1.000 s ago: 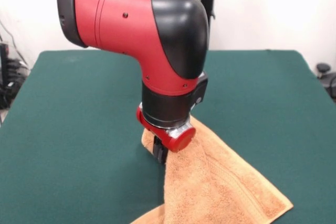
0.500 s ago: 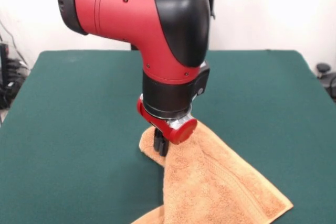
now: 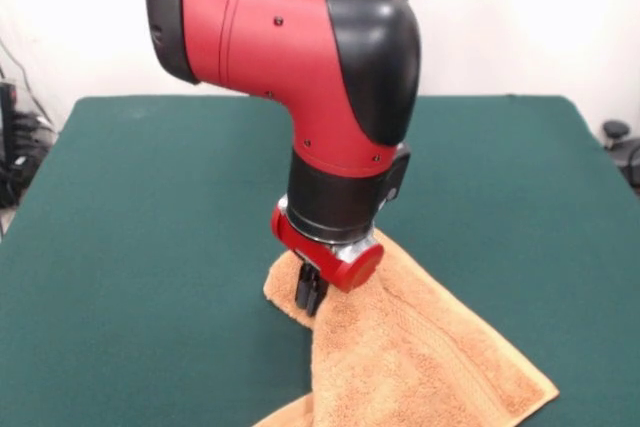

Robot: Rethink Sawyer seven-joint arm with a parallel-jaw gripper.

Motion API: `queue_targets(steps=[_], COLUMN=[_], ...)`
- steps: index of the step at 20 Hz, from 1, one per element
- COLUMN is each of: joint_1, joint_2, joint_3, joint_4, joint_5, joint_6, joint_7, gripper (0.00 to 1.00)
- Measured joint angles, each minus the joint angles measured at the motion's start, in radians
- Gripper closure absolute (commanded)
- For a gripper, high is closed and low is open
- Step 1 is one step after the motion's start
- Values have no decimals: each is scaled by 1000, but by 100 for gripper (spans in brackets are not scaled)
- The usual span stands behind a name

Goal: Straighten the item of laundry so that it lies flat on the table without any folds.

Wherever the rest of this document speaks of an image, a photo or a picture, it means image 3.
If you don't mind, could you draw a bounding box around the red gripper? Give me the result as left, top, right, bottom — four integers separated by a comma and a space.
270, 199, 385, 319

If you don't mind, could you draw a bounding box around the orange terry towel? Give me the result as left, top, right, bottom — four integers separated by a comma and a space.
249, 229, 560, 427

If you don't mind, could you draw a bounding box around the dark green table cloth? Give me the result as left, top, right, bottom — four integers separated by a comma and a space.
0, 93, 640, 427

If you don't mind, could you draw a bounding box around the black office chair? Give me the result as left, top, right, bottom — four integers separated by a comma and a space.
602, 119, 640, 196

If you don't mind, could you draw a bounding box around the black computer case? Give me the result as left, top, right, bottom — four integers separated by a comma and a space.
0, 79, 20, 168

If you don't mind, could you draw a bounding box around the grey cable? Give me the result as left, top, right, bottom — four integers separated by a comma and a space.
0, 39, 56, 128

